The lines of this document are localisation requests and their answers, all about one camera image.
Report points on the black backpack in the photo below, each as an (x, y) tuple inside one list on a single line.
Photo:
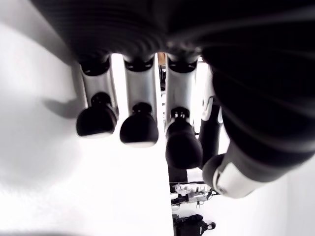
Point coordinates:
[(194, 225)]

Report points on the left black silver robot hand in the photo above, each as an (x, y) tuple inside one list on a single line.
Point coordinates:
[(246, 86)]

